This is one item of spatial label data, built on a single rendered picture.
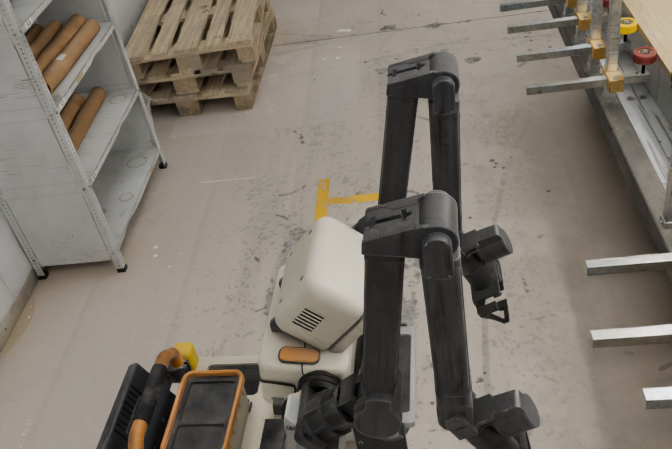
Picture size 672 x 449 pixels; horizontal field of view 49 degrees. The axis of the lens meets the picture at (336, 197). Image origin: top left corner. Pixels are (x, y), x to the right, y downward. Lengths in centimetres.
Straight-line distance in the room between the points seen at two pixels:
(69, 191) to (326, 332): 230
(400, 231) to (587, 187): 278
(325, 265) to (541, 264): 208
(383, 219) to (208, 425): 87
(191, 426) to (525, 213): 219
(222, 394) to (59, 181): 188
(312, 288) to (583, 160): 276
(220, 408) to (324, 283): 59
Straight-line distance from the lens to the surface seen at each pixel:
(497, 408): 128
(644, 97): 319
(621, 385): 290
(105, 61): 413
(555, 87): 288
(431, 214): 99
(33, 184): 353
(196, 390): 183
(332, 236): 137
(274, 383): 140
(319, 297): 128
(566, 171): 382
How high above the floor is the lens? 225
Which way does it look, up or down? 37 degrees down
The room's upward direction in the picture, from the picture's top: 11 degrees counter-clockwise
